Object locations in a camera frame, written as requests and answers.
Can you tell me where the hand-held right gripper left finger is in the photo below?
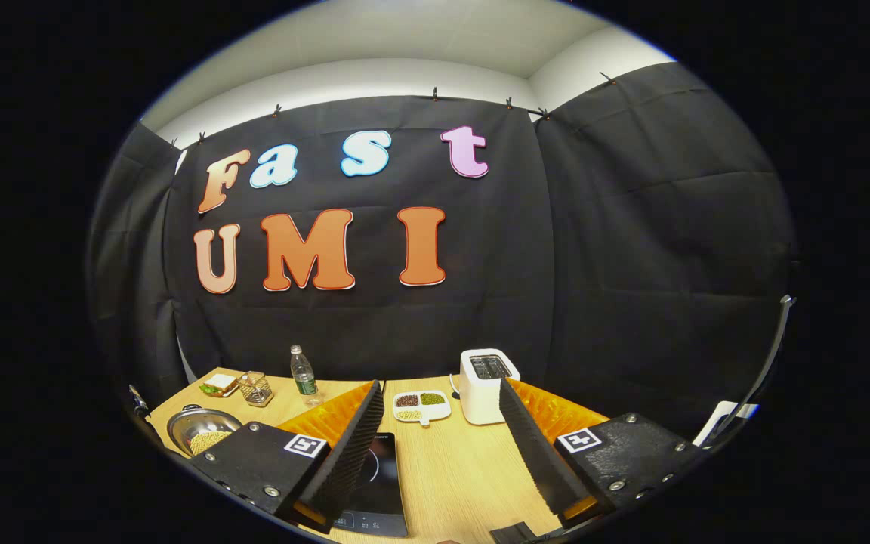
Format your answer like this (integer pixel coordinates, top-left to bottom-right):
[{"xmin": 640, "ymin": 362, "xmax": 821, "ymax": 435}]
[{"xmin": 186, "ymin": 380, "xmax": 387, "ymax": 533}]

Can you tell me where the sandwich on white plate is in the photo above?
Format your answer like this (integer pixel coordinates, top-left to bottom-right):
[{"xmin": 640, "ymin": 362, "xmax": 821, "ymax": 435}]
[{"xmin": 199, "ymin": 372, "xmax": 239, "ymax": 398}]

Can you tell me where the pile of yellow soybeans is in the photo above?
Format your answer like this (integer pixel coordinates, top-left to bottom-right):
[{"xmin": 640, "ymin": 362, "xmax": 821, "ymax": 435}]
[{"xmin": 189, "ymin": 431, "xmax": 233, "ymax": 456}]

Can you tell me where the black backdrop cloth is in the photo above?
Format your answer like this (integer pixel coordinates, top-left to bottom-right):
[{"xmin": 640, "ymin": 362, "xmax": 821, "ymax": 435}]
[{"xmin": 86, "ymin": 62, "xmax": 797, "ymax": 439}]

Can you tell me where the grey metal stand pole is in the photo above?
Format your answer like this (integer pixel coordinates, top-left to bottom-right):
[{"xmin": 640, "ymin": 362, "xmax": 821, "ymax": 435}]
[{"xmin": 707, "ymin": 295, "xmax": 796, "ymax": 447}]

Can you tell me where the white flat panel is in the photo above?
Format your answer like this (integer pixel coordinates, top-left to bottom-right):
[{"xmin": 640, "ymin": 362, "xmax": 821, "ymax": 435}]
[{"xmin": 693, "ymin": 400, "xmax": 759, "ymax": 447}]

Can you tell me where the white toaster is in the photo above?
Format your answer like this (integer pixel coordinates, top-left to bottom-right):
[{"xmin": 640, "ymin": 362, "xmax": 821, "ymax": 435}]
[{"xmin": 459, "ymin": 348, "xmax": 521, "ymax": 425}]

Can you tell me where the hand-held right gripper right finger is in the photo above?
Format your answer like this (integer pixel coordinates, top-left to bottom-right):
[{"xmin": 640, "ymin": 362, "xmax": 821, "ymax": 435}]
[{"xmin": 499, "ymin": 376, "xmax": 708, "ymax": 530}]

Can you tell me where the black induction cooktop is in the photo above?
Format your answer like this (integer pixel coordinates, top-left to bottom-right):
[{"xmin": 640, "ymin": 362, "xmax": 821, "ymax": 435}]
[{"xmin": 333, "ymin": 432, "xmax": 409, "ymax": 539}]

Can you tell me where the stainless steel pot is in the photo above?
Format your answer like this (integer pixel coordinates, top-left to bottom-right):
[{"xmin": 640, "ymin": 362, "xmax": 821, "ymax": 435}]
[{"xmin": 166, "ymin": 406, "xmax": 243, "ymax": 458}]

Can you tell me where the clear plastic water bottle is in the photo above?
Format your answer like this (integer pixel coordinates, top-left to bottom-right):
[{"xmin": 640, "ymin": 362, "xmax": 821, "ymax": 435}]
[{"xmin": 289, "ymin": 345, "xmax": 322, "ymax": 406}]

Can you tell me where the white divided bean dish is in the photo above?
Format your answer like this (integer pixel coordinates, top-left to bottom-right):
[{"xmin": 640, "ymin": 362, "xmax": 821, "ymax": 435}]
[{"xmin": 393, "ymin": 390, "xmax": 452, "ymax": 428}]

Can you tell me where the wire mesh utensil holder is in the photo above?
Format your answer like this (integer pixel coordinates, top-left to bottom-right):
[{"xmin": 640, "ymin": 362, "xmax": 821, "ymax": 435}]
[{"xmin": 239, "ymin": 370, "xmax": 274, "ymax": 408}]

